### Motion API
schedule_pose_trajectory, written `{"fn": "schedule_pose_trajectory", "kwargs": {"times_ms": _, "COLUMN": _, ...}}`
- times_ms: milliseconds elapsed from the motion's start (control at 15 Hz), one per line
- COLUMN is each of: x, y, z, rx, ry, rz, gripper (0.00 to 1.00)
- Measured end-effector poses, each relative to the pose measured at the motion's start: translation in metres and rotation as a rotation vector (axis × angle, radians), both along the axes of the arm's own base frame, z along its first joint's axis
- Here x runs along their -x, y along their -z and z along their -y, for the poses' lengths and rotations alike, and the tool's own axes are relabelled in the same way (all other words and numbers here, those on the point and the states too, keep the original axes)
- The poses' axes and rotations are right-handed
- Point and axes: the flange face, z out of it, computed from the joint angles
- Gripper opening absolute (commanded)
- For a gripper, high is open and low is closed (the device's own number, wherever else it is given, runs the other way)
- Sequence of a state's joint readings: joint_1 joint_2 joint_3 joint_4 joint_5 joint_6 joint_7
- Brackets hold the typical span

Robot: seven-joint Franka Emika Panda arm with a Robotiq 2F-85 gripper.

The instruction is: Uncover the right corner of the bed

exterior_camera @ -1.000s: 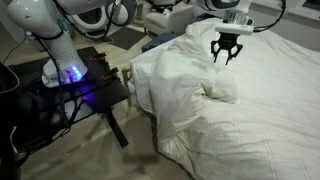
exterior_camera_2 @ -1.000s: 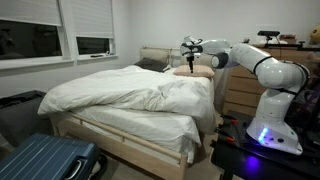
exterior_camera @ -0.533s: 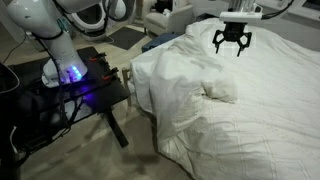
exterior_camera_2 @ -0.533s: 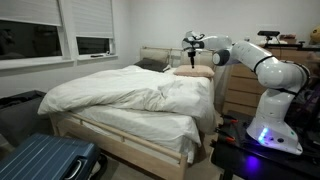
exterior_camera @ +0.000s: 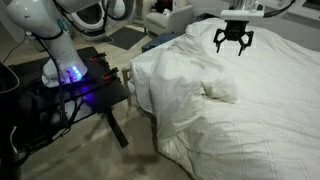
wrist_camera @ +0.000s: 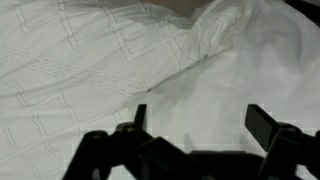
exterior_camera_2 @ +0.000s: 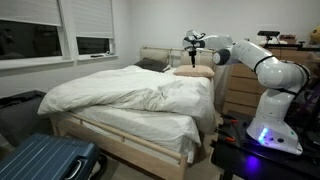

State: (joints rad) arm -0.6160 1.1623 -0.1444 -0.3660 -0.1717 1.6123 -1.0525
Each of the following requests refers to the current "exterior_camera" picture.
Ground round white appliance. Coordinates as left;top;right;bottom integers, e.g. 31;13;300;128
64;0;109;42

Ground light wooden bed frame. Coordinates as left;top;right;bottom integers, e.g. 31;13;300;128
121;68;135;108

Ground white quilted duvet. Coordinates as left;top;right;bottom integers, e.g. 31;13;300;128
149;17;320;180

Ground blue hard-shell suitcase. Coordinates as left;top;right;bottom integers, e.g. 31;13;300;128
141;32;181;54

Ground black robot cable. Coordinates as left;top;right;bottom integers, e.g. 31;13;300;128
1;0;79;129

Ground dark floor mat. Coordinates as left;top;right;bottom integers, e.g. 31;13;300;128
108;25;148;51

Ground white armchair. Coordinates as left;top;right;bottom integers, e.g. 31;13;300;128
143;0;196;36

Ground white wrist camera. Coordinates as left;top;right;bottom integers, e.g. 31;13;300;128
219;9;265;23

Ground black clamp with orange handle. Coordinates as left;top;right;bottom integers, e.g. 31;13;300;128
101;67;120;82
89;52;108;63

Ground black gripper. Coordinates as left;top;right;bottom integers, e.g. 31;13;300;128
213;20;255;57

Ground black robot table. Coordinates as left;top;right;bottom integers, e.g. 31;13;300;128
0;45;131;168

